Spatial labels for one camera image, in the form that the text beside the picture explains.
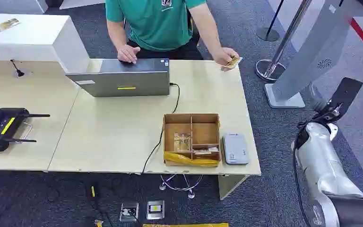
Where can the small stacked cards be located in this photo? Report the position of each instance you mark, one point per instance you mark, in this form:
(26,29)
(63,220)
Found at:
(205,151)

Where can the clear gold card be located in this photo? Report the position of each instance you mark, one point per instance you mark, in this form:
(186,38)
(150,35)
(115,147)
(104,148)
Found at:
(182,143)

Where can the black desk microphone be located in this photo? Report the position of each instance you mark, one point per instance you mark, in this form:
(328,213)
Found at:
(19,73)

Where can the grey kiosk stand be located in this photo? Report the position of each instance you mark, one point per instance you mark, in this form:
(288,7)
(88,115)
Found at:
(313,53)

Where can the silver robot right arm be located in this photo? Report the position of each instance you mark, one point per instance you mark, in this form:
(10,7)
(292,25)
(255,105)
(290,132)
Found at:
(325,166)

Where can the chrome stanchion post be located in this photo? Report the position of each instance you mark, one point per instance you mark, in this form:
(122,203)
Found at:
(270,71)

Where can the white cabinet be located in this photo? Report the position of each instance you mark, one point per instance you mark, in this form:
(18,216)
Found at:
(21,37)

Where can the person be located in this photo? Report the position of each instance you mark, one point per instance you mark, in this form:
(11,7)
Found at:
(156,25)

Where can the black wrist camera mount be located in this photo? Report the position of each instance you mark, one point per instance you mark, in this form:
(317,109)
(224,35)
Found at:
(346,94)

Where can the person's left hand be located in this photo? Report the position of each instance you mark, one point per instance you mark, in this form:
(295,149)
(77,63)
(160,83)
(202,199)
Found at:
(222,55)

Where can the person's right hand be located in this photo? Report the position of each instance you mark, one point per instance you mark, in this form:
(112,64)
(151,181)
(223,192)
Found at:
(127,53)

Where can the gold card with pale edge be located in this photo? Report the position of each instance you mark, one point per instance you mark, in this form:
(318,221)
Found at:
(7,24)

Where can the black power adapter yellow label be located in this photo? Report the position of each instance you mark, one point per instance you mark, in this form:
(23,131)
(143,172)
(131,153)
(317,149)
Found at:
(93,191)

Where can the grey laptop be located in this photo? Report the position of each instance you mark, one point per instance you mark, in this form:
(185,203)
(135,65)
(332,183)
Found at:
(128,82)

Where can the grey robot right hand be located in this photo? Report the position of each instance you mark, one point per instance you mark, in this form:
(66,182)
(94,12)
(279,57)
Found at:
(317,100)

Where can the yellow floor tape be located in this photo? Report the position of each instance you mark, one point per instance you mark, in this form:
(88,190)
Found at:
(184,225)

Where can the black stanchion post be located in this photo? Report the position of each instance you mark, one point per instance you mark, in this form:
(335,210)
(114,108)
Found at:
(267,34)

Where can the chrome chair base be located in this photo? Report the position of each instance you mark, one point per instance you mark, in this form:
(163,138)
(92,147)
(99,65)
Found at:
(181,188)

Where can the gold printed card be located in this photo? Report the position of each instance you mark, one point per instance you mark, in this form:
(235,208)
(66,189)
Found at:
(233,62)

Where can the pale desk leg panel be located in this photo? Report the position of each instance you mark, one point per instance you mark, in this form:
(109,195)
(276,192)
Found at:
(228,186)

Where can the grey card reader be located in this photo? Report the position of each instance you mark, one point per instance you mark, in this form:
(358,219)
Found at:
(235,149)

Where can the wooden card box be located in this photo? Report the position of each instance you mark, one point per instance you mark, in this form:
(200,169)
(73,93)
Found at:
(204,133)

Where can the black remote controller with antennas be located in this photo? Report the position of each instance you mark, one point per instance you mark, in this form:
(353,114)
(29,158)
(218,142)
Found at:
(0,128)

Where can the steel floor socket with plug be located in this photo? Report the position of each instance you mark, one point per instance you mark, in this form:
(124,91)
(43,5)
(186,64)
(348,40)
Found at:
(129,212)

